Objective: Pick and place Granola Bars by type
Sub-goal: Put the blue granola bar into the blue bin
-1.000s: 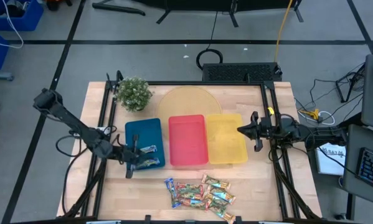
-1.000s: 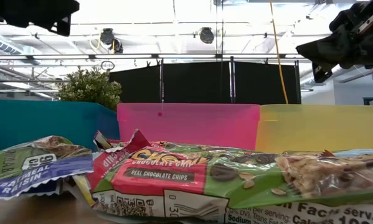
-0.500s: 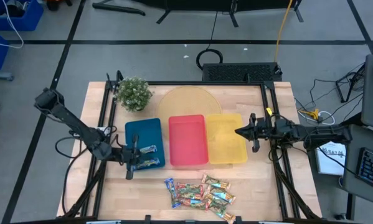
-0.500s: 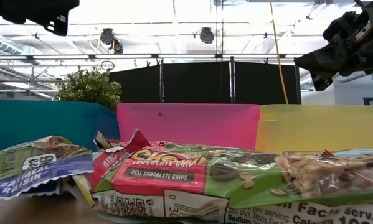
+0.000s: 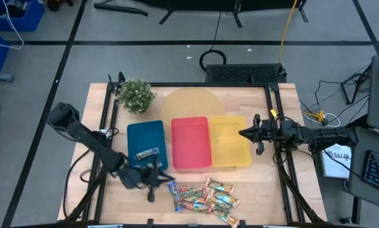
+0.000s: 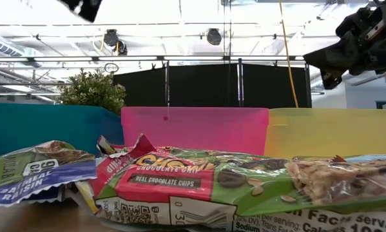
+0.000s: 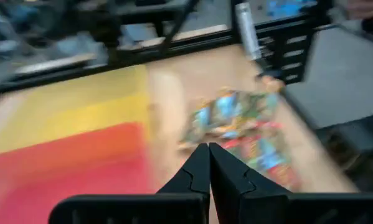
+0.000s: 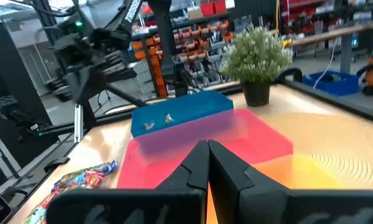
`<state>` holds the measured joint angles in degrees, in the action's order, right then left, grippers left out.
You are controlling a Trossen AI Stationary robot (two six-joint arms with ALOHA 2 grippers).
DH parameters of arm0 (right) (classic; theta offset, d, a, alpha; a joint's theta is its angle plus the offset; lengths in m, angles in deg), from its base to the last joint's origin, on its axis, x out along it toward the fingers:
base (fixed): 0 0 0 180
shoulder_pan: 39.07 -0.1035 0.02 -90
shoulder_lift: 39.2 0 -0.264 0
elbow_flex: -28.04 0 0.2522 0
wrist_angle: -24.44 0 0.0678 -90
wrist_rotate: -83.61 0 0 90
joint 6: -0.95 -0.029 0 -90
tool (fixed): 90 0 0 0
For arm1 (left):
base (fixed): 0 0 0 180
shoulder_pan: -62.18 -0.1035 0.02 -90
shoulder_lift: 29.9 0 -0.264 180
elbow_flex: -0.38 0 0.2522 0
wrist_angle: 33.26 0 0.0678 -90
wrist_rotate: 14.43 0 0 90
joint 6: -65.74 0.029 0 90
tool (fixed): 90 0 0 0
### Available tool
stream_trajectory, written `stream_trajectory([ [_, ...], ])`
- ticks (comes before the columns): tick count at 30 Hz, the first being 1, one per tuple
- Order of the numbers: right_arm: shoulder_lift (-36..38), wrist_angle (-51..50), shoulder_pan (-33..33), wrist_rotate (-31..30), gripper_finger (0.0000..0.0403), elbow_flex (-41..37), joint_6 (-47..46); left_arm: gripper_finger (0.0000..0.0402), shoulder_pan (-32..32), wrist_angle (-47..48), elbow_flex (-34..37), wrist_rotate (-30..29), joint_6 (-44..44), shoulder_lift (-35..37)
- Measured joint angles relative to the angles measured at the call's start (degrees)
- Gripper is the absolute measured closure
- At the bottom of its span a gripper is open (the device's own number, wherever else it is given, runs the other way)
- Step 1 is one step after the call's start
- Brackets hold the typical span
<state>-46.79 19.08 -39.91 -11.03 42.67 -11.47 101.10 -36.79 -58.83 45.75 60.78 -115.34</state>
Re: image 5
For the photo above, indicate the white printed box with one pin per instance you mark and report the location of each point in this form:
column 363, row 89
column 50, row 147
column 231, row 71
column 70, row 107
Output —
column 334, row 164

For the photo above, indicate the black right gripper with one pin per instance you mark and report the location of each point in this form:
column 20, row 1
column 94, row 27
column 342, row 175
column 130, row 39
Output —
column 267, row 132

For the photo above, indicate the small potted green plant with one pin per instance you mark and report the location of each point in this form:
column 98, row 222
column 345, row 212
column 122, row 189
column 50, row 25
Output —
column 136, row 95

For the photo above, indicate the yellow power plug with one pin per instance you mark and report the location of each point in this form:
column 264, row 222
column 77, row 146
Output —
column 315, row 116

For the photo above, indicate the yellow plastic bin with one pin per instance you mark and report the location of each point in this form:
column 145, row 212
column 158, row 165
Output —
column 228, row 142

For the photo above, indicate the orange and light-blue granola bar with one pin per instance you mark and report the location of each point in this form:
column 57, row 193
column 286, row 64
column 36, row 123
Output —
column 225, row 198

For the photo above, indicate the round woven straw placemat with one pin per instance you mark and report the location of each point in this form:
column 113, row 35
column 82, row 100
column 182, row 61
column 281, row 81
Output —
column 192, row 103

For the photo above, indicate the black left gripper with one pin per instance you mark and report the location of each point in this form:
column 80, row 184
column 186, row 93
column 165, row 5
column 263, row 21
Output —
column 132, row 179

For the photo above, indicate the yellow tag on frame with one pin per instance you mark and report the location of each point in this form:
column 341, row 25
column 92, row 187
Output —
column 273, row 113

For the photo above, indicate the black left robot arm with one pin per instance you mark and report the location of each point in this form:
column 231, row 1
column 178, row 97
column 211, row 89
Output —
column 81, row 134

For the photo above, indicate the orange-green-wrapped granola bar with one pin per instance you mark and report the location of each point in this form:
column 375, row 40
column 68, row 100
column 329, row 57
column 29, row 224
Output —
column 221, row 209
column 219, row 186
column 232, row 221

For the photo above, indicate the red-green-wrapped granola bar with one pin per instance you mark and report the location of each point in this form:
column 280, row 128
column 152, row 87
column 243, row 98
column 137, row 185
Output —
column 192, row 191
column 197, row 207
column 194, row 199

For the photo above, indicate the grey desk with keyboard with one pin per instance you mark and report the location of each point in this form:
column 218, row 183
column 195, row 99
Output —
column 357, row 158

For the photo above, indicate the black metal table frame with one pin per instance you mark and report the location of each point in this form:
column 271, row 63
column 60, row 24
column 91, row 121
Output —
column 208, row 85

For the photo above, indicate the red plastic bin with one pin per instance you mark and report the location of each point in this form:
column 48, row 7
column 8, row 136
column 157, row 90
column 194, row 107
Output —
column 190, row 142

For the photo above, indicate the black partition screen with feet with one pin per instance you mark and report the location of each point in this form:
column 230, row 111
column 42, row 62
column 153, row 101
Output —
column 208, row 3

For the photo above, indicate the blue plastic bin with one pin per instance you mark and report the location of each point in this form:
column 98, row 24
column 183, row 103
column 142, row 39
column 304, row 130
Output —
column 145, row 136

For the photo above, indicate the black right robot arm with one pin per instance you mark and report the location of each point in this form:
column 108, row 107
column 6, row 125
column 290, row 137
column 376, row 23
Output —
column 319, row 134

